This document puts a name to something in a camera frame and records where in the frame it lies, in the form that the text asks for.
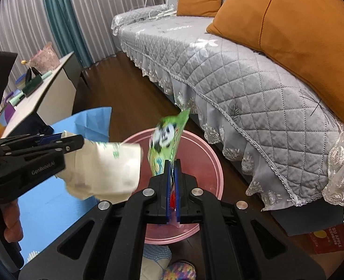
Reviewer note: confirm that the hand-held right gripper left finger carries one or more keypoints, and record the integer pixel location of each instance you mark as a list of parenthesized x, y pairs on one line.
[(168, 192)]

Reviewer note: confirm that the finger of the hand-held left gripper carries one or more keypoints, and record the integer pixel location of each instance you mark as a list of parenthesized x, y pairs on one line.
[(50, 138), (72, 144)]

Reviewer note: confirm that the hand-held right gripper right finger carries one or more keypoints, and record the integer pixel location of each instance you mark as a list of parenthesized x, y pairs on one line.
[(177, 198)]

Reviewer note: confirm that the white paper box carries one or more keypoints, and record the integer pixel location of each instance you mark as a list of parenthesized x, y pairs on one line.
[(107, 169)]

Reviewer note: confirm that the pink plastic bin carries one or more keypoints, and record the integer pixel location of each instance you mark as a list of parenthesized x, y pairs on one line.
[(201, 157)]

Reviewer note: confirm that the green snack wrapper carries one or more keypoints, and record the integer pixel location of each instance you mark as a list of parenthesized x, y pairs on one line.
[(166, 140)]

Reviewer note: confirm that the person's left hand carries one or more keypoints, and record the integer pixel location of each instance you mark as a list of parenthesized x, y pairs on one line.
[(12, 224)]

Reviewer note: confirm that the blue printed tablecloth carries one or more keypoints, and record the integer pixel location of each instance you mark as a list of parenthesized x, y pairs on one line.
[(81, 122)]

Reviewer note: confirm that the white marble coffee table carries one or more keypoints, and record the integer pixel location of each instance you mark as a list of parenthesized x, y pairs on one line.
[(52, 93)]

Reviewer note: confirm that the colourful storage box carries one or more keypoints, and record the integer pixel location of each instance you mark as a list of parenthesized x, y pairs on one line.
[(5, 119)]

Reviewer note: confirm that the blue plastic lid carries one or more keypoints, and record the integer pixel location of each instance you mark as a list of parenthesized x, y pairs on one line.
[(20, 78)]

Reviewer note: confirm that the colourful slipper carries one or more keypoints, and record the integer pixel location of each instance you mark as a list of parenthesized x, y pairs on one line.
[(177, 271)]

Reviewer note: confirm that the pink patterned bag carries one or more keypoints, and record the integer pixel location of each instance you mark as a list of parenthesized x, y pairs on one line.
[(45, 58)]

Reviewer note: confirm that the grey curtain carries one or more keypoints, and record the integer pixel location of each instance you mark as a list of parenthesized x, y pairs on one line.
[(14, 26), (101, 14)]

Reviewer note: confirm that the teal curtain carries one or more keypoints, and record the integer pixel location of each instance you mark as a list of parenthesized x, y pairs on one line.
[(64, 20)]

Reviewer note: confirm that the grey quilted sofa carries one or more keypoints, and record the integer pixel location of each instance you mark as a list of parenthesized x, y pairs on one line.
[(233, 64)]

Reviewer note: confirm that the red cardboard box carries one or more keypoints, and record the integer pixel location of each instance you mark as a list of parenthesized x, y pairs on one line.
[(326, 239)]

